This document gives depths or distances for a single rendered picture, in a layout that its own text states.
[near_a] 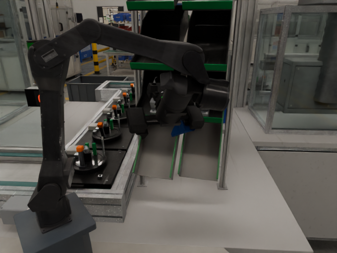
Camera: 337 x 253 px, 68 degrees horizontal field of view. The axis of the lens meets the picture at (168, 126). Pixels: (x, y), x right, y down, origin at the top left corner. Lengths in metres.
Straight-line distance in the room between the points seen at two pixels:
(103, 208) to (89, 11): 11.65
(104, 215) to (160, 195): 0.23
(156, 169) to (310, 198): 1.16
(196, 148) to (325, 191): 1.09
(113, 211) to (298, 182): 1.17
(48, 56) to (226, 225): 0.72
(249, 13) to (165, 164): 1.34
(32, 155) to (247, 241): 0.91
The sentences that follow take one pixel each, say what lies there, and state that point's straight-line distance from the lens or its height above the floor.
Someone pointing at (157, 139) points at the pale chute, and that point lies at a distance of 0.91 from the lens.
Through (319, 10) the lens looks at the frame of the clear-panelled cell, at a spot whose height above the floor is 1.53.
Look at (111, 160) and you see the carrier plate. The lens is 1.03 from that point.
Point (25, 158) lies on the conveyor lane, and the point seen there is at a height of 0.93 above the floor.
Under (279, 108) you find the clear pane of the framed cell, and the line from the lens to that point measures 1.58.
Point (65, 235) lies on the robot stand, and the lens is 0.62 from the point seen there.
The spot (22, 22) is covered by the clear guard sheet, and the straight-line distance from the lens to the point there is 1.13.
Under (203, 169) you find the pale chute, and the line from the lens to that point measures 0.88.
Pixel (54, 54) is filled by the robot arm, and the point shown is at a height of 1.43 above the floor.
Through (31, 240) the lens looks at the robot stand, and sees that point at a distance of 0.64.
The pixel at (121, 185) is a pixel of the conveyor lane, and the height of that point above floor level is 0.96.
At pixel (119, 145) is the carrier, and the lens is 1.14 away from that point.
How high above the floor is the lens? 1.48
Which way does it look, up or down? 23 degrees down
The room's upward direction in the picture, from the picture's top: straight up
